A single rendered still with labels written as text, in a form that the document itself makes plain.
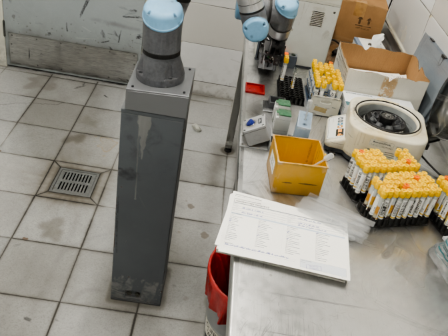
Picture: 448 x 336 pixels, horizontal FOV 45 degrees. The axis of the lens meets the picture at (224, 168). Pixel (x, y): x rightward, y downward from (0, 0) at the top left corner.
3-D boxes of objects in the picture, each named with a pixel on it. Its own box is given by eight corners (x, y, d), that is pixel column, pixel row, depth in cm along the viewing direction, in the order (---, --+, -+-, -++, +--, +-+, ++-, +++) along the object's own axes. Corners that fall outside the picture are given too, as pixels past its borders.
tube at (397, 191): (381, 225, 138) (395, 191, 132) (379, 220, 140) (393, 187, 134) (388, 225, 139) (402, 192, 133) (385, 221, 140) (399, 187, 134)
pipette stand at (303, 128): (287, 137, 168) (295, 109, 162) (309, 142, 167) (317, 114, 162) (284, 153, 160) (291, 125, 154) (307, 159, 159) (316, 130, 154)
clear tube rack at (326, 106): (303, 86, 199) (308, 69, 195) (330, 91, 200) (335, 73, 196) (307, 113, 182) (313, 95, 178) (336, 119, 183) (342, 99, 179)
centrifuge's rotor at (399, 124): (356, 117, 174) (363, 97, 170) (404, 129, 173) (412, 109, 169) (355, 141, 161) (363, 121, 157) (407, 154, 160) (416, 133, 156)
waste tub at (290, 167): (265, 163, 154) (273, 133, 148) (311, 169, 155) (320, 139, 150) (269, 193, 143) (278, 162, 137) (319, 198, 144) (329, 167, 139)
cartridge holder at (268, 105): (262, 103, 183) (264, 94, 181) (288, 107, 184) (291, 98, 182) (262, 111, 179) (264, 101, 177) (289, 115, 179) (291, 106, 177)
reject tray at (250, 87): (245, 83, 194) (245, 81, 193) (264, 87, 194) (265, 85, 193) (245, 92, 188) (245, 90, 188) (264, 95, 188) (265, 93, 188)
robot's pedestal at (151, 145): (110, 299, 216) (121, 108, 167) (121, 263, 233) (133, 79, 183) (160, 306, 217) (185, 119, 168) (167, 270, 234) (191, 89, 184)
